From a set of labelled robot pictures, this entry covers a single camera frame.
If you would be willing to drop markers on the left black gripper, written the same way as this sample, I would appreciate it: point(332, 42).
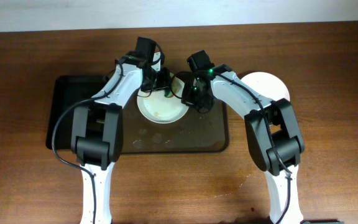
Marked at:
point(161, 83)

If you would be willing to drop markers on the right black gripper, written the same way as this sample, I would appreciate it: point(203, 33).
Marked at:
point(196, 98)

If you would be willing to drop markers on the green yellow sponge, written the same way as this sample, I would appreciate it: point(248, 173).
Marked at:
point(168, 93)

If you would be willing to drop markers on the white plate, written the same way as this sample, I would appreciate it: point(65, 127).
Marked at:
point(267, 85)
point(159, 109)

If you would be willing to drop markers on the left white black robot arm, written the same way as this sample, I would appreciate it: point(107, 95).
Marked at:
point(97, 131)

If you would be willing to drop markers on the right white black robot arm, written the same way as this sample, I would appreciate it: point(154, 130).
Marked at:
point(273, 135)

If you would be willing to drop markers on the large brown tray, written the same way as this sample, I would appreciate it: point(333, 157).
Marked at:
point(193, 133)

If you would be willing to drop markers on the small black tray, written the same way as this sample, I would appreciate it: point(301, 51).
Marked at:
point(67, 91)

